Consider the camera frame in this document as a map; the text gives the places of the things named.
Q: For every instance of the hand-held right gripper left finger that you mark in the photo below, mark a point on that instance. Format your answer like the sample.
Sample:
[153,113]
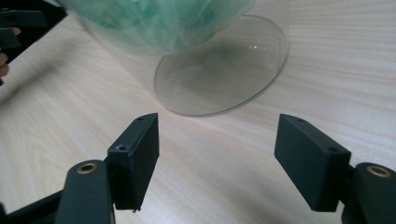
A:
[137,161]

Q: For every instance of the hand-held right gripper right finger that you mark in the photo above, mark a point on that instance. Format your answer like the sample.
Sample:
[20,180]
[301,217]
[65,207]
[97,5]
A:
[311,161]

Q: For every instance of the clear plastic bowl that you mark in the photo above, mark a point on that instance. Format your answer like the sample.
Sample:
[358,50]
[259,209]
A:
[155,46]

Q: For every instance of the green shredded filling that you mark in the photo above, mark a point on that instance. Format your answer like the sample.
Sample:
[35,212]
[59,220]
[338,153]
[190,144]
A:
[146,18]

